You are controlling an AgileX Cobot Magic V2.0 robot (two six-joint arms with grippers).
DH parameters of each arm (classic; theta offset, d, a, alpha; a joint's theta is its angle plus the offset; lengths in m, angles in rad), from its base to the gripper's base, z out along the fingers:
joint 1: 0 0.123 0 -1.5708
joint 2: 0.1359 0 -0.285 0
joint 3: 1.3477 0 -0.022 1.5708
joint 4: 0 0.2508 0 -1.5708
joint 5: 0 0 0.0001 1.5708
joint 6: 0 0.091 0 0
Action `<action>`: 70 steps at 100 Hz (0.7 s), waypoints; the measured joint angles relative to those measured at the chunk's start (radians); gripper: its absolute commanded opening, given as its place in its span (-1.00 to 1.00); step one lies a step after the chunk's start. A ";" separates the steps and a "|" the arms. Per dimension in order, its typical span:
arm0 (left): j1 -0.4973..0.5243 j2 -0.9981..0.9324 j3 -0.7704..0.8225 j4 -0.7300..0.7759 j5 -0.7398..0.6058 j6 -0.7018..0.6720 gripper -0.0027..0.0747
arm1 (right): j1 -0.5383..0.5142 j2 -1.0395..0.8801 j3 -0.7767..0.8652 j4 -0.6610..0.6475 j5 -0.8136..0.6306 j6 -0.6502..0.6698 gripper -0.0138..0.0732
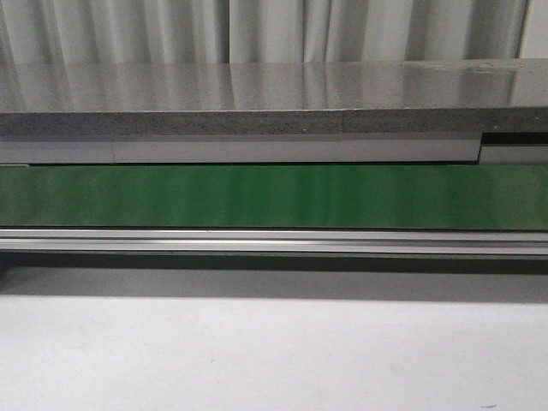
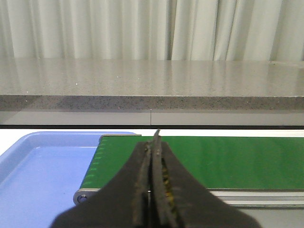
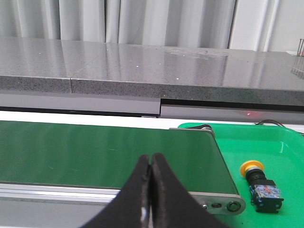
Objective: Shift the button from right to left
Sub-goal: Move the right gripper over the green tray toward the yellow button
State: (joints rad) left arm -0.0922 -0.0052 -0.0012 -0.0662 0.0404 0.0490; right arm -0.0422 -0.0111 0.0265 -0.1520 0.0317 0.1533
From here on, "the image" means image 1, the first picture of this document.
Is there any aluminium conveyor side rail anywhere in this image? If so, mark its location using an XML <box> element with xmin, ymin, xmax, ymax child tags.
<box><xmin>1</xmin><ymin>229</ymin><xmax>547</xmax><ymax>257</ymax></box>

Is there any green conveyor belt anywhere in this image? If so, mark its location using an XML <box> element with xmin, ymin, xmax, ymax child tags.
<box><xmin>1</xmin><ymin>164</ymin><xmax>547</xmax><ymax>231</ymax></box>

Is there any grey panel under counter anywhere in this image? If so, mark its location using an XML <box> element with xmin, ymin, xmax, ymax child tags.
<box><xmin>1</xmin><ymin>132</ymin><xmax>547</xmax><ymax>164</ymax></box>

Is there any grey pleated curtain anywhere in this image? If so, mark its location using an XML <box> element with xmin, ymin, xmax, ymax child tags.
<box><xmin>1</xmin><ymin>1</ymin><xmax>547</xmax><ymax>64</ymax></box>

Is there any grey stone counter slab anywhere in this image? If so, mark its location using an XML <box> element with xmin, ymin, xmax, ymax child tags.
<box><xmin>1</xmin><ymin>59</ymin><xmax>547</xmax><ymax>135</ymax></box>

